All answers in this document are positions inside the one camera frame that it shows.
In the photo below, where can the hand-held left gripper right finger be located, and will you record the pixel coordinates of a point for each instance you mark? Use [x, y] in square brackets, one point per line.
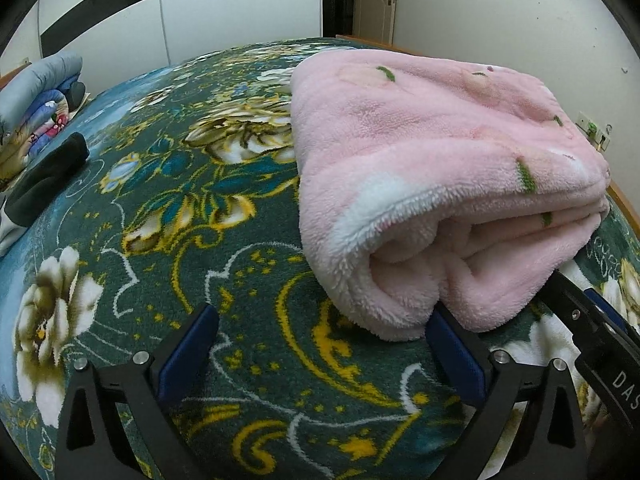
[456, 357]

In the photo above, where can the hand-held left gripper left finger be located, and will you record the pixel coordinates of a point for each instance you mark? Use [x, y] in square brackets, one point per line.
[190, 345]

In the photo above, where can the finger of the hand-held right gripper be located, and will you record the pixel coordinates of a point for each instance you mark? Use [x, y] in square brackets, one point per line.
[575, 314]
[601, 304]

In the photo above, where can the pink fleece garment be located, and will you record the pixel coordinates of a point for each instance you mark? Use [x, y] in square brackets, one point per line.
[440, 170]

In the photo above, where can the green floral blanket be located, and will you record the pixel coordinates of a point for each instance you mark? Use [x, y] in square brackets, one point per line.
[200, 240]

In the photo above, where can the white cloth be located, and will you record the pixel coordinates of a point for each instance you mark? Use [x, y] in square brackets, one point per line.
[11, 230]

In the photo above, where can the black cloth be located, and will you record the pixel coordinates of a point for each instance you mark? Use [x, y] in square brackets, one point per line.
[47, 180]

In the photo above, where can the folded colourful floral quilt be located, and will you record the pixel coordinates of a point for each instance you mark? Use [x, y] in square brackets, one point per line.
[35, 130]

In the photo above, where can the small dark cushion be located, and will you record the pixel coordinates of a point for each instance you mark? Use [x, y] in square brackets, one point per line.
[77, 94]

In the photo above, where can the white and black wardrobe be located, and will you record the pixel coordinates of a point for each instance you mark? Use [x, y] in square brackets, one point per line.
[150, 15]

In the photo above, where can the white door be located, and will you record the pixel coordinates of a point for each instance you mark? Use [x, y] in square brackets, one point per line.
[375, 0]

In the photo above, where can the white wall socket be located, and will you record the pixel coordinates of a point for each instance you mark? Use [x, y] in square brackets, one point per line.
[594, 131]

